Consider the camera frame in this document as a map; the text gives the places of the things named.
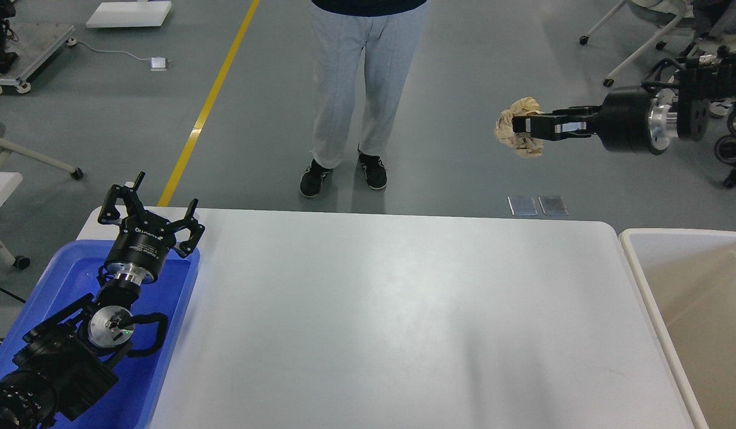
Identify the white office chair near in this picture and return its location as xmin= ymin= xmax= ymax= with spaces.
xmin=690 ymin=1 xmax=736 ymax=56

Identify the brown paper ball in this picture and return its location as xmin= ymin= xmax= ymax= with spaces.
xmin=493 ymin=96 xmax=544 ymax=158

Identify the beige plastic bin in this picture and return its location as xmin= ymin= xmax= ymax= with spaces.
xmin=619 ymin=228 xmax=736 ymax=428

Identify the white office chair far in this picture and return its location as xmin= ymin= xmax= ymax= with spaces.
xmin=579 ymin=1 xmax=694 ymax=89

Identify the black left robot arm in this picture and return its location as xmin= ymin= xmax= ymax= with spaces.
xmin=0 ymin=173 xmax=205 ymax=428

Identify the left metal floor plate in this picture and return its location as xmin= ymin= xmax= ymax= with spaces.
xmin=507 ymin=195 xmax=538 ymax=217

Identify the white office chair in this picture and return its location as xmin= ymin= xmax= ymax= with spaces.
xmin=579 ymin=1 xmax=694 ymax=89
xmin=690 ymin=1 xmax=736 ymax=56

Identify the right metal floor plate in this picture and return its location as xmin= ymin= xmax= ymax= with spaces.
xmin=538 ymin=195 xmax=569 ymax=216

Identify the blue plastic bin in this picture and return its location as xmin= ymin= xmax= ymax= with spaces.
xmin=0 ymin=240 xmax=201 ymax=429

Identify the metal floor plate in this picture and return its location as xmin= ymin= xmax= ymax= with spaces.
xmin=538 ymin=195 xmax=569 ymax=216
xmin=507 ymin=195 xmax=538 ymax=217

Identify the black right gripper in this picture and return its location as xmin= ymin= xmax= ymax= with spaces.
xmin=512 ymin=86 xmax=678 ymax=156

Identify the white power adapter with cable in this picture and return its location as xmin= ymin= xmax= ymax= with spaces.
xmin=66 ymin=38 xmax=170 ymax=72

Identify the grey wheeled cart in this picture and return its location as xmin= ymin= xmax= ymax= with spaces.
xmin=0 ymin=1 xmax=76 ymax=94

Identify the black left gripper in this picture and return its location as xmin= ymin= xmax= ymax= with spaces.
xmin=98 ymin=173 xmax=205 ymax=284

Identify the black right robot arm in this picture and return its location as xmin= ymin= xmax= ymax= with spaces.
xmin=496 ymin=46 xmax=736 ymax=188

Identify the person in grey trousers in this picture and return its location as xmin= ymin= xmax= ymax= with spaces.
xmin=300 ymin=1 xmax=430 ymax=198

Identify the white chair base left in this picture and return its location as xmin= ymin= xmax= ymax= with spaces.
xmin=0 ymin=95 xmax=84 ymax=181

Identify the white flat board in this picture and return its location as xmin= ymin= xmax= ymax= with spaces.
xmin=85 ymin=1 xmax=172 ymax=28

